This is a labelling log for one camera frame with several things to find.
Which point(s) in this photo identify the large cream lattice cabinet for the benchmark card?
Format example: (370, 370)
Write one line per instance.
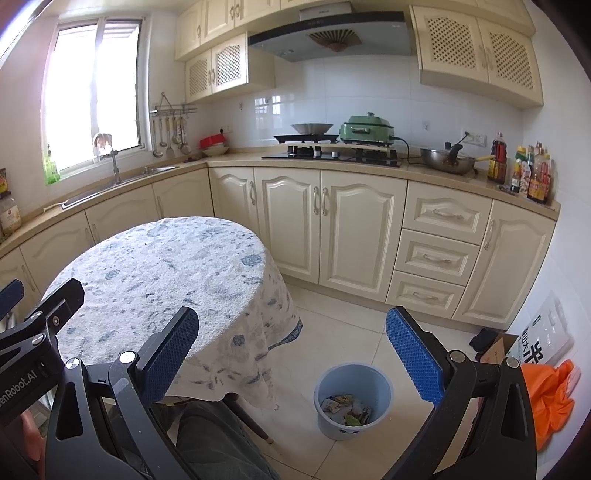
(475, 50)

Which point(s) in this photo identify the dark soy sauce bottle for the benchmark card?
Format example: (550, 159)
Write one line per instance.
(497, 161)

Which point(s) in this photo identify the steel wok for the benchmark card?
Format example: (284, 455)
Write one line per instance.
(445, 160)

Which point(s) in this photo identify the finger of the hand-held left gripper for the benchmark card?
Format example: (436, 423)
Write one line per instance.
(11, 293)
(62, 297)

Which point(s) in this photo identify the clear glass jar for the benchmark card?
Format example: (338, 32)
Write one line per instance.
(10, 217)

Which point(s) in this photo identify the green electric cooker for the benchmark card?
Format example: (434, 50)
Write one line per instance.
(367, 129)

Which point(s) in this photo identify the white rice bag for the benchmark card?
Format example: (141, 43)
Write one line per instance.
(549, 332)

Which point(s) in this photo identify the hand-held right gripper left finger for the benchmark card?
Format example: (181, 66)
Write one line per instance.
(168, 355)

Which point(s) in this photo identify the floral white tablecloth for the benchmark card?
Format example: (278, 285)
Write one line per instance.
(161, 277)

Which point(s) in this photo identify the person's trousered leg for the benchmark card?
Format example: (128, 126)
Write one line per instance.
(212, 443)

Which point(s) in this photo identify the beige kitchen countertop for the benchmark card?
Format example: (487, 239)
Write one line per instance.
(240, 159)

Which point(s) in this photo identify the wooden board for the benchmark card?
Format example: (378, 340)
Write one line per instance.
(351, 146)

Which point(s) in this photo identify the person's left hand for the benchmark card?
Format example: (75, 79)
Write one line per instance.
(30, 438)

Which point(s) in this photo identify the white double wall socket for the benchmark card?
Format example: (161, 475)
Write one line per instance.
(475, 137)

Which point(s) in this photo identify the cream cabinet drawer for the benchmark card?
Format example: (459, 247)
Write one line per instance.
(425, 293)
(445, 214)
(436, 259)

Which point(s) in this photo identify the grey wok pan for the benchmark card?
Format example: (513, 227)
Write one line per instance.
(311, 128)

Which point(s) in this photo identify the steel kitchen sink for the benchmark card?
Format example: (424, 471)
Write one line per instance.
(120, 182)

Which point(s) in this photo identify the kitchen window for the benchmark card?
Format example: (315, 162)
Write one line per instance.
(92, 92)

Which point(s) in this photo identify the black glass gas hob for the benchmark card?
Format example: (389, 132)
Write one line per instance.
(332, 158)

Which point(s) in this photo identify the black induction cooker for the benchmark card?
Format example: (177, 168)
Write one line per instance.
(307, 139)

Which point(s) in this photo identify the cardboard box red base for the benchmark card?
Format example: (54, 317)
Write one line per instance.
(501, 350)

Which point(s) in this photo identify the blue plastic bin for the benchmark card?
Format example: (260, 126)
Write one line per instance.
(364, 381)

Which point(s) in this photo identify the cream upper wall cabinets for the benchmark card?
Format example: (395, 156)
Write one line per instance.
(221, 18)

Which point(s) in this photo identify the orange plastic bag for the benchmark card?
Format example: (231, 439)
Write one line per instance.
(549, 397)

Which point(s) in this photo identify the dark wooden table leg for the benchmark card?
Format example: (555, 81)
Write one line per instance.
(251, 420)

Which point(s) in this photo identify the hanging metal utensil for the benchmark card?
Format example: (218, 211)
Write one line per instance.
(178, 131)
(158, 138)
(170, 138)
(184, 138)

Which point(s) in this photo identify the small cream lattice cabinet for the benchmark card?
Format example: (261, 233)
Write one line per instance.
(226, 69)

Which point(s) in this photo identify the small dark sauce bottle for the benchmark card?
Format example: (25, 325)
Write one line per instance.
(515, 180)

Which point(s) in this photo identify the thin clear bottle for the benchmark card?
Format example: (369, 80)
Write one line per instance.
(531, 159)

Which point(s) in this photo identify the yellow cap bottle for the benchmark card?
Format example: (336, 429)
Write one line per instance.
(521, 159)

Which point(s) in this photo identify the narrow cream cabinet door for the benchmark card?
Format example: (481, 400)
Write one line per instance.
(233, 212)

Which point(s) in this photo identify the cream base cabinets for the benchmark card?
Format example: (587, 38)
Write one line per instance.
(124, 214)

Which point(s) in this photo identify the white bowl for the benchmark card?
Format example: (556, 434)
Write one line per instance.
(216, 151)

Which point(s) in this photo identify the green dish soap bottle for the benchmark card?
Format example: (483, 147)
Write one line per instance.
(51, 168)

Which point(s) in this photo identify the metal sink faucet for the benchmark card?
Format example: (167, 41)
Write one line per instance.
(115, 164)

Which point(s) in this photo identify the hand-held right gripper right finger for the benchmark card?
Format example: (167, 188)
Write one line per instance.
(413, 355)

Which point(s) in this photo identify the pile of wrappers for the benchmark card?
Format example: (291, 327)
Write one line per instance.
(346, 408)

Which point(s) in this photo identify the grey range hood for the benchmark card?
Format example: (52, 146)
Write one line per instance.
(281, 41)

